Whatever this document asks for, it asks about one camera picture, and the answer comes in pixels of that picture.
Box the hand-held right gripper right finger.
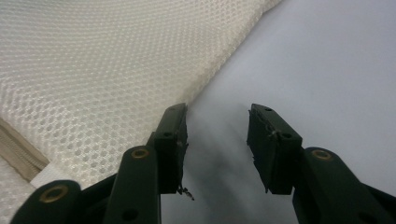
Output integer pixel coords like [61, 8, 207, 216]
[247, 103, 304, 195]

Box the white printed cloth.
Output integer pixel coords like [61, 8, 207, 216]
[0, 0, 283, 224]

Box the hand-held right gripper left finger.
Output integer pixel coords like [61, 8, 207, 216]
[146, 103, 195, 202]

